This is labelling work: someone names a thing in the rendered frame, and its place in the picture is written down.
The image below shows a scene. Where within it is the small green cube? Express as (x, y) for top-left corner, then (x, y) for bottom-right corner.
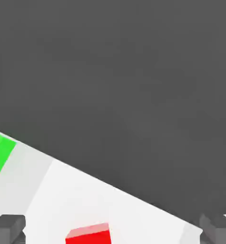
(0, 131), (17, 174)

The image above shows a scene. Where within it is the small red cube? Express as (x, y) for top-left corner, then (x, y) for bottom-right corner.
(65, 222), (112, 244)

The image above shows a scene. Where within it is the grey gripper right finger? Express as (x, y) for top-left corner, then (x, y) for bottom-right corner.
(198, 213), (226, 244)

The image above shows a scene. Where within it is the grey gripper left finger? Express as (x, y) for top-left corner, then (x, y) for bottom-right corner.
(0, 214), (27, 244)

